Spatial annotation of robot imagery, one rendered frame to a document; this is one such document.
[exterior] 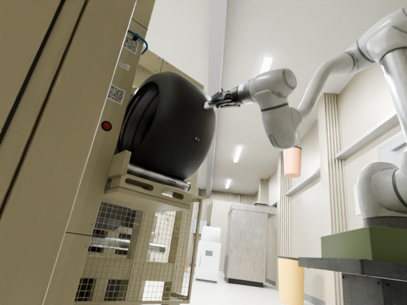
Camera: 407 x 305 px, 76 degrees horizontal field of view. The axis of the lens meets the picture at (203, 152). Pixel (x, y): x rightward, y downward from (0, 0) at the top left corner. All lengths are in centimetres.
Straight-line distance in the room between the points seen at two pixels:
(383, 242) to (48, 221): 87
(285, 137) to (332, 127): 412
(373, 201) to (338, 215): 344
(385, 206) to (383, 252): 23
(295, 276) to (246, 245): 249
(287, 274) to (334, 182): 178
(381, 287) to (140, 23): 148
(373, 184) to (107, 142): 105
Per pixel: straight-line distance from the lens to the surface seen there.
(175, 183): 120
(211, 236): 683
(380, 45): 130
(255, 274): 742
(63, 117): 27
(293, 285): 517
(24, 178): 25
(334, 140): 496
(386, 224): 113
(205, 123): 120
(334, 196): 462
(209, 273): 673
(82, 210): 109
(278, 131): 95
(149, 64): 177
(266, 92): 94
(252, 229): 743
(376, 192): 114
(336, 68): 127
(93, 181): 111
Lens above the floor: 61
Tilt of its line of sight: 21 degrees up
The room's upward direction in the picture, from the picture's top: 8 degrees clockwise
